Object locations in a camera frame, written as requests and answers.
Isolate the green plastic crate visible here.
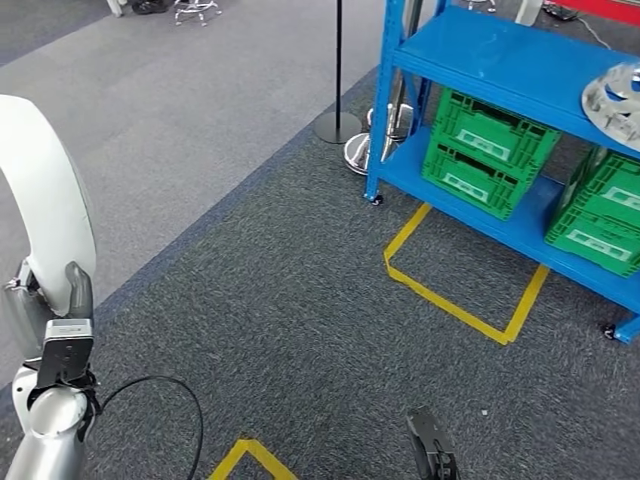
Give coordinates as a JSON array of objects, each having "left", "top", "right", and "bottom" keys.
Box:
[
  {"left": 421, "top": 87, "right": 562, "bottom": 222},
  {"left": 545, "top": 146, "right": 640, "bottom": 280}
]

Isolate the yellow floor tape strip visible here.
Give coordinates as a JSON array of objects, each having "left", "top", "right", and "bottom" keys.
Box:
[{"left": 207, "top": 438, "right": 300, "bottom": 480}]

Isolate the yellow floor tape square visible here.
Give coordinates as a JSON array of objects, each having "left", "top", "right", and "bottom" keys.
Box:
[{"left": 383, "top": 202, "right": 550, "bottom": 347}]

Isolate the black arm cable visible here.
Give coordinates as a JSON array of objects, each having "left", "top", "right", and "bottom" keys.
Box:
[{"left": 97, "top": 375, "right": 205, "bottom": 480}]

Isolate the white desk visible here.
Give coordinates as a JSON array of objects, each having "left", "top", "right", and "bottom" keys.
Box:
[{"left": 515, "top": 0, "right": 543, "bottom": 28}]

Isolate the silver wheel hubcap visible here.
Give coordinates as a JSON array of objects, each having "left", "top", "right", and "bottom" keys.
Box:
[{"left": 580, "top": 61, "right": 640, "bottom": 152}]

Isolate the white floor cable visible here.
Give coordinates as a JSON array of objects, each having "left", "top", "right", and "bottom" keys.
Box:
[{"left": 574, "top": 16, "right": 612, "bottom": 51}]

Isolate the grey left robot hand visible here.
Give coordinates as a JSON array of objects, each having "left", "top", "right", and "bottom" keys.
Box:
[{"left": 0, "top": 260, "right": 95, "bottom": 362}]

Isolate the chrome stanchion post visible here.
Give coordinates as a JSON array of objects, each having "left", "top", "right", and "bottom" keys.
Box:
[{"left": 343, "top": 0, "right": 426, "bottom": 177}]

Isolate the white curved car panel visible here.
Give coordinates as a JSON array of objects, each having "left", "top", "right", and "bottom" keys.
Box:
[{"left": 0, "top": 94, "right": 97, "bottom": 318}]

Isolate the black router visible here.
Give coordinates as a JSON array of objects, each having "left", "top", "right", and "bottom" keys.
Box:
[{"left": 542, "top": 1, "right": 581, "bottom": 21}]

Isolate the blue metal shelf rack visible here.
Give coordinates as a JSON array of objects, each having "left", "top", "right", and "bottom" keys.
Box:
[{"left": 364, "top": 0, "right": 640, "bottom": 346}]

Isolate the black stanchion pole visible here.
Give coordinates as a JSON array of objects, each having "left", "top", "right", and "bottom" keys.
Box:
[{"left": 313, "top": 0, "right": 362, "bottom": 145}]

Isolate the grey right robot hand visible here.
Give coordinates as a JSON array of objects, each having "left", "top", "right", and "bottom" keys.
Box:
[{"left": 405, "top": 405, "right": 461, "bottom": 480}]

